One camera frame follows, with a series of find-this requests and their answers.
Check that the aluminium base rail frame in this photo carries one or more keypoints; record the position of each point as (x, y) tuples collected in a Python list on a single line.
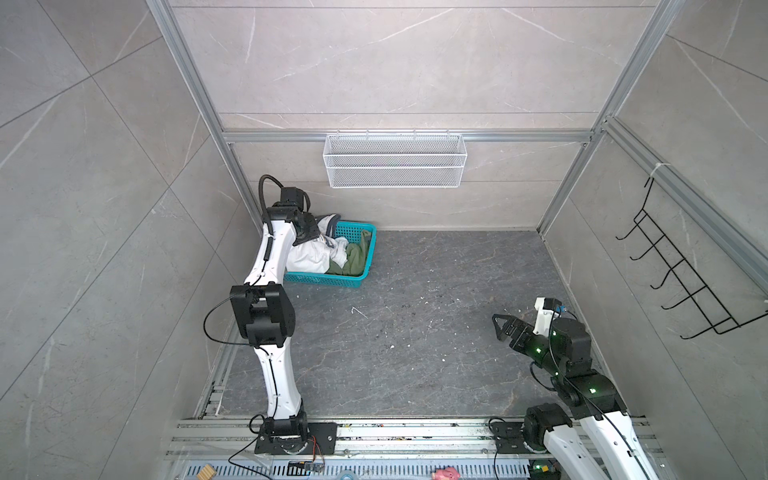
[(366, 448)]

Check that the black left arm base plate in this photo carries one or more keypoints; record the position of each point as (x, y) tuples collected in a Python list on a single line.
[(293, 437)]

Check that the green circuit board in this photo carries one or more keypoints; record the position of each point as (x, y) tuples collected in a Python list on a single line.
[(543, 470)]

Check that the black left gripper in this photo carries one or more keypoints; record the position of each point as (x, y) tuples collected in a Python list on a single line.
[(312, 229)]

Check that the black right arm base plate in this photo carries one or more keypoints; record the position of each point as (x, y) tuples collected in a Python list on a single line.
[(518, 437)]

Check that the black wire hook rack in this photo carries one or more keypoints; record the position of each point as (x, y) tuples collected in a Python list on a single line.
[(716, 316)]

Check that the teal plastic basket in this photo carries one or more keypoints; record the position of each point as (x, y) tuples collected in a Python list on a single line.
[(351, 232)]

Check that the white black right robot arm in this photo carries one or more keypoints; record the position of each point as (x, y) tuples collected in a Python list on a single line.
[(591, 436)]

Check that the small wooden block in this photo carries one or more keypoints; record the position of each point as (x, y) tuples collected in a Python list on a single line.
[(207, 472)]

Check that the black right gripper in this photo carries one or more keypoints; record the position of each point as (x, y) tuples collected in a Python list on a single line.
[(526, 331)]

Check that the white navy-trimmed tank top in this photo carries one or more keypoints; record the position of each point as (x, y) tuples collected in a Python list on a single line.
[(314, 256)]

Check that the olive green tank top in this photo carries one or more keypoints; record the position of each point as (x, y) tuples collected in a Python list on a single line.
[(357, 255)]

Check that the white wire mesh shelf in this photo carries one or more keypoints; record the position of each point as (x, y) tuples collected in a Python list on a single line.
[(377, 161)]

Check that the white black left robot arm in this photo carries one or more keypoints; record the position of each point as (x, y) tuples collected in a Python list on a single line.
[(264, 314)]

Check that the pink small object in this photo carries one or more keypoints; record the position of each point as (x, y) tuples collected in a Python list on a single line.
[(448, 473)]

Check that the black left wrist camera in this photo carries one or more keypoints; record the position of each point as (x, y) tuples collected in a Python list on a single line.
[(295, 197)]

